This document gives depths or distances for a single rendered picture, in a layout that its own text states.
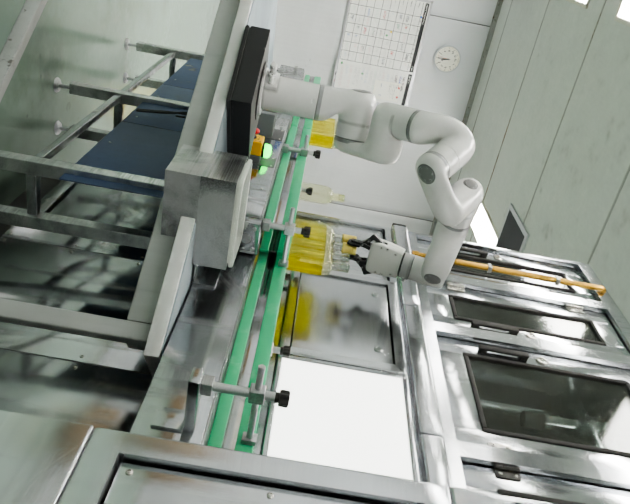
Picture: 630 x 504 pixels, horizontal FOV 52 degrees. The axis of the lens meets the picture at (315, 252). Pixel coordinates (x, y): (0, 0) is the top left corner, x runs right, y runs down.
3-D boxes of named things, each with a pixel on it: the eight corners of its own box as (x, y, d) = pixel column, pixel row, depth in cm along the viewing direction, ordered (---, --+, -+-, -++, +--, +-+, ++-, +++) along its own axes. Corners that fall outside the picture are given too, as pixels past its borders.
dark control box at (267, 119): (248, 132, 223) (272, 137, 223) (251, 110, 219) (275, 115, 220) (251, 126, 230) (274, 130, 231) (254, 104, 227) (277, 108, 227)
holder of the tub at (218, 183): (190, 284, 151) (222, 290, 151) (200, 176, 138) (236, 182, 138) (204, 250, 166) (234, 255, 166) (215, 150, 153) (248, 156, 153)
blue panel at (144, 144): (59, 236, 179) (211, 263, 180) (58, 177, 170) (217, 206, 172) (187, 93, 319) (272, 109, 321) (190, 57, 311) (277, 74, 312)
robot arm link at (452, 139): (399, 122, 156) (449, 136, 148) (431, 99, 163) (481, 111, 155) (402, 170, 165) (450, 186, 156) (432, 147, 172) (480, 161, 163)
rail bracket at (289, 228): (256, 263, 168) (303, 271, 169) (265, 205, 161) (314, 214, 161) (257, 257, 171) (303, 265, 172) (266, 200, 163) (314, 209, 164)
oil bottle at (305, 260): (256, 265, 182) (330, 278, 183) (259, 247, 179) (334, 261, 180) (258, 256, 187) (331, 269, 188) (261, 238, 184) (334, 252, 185)
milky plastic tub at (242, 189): (193, 265, 148) (231, 272, 148) (202, 176, 138) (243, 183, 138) (208, 232, 164) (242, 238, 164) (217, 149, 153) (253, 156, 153)
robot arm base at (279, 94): (258, 83, 162) (318, 95, 162) (267, 48, 168) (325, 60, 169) (255, 123, 175) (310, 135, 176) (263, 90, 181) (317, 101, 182)
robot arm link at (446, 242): (444, 201, 173) (425, 250, 190) (433, 234, 165) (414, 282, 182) (474, 211, 172) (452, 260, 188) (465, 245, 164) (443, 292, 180)
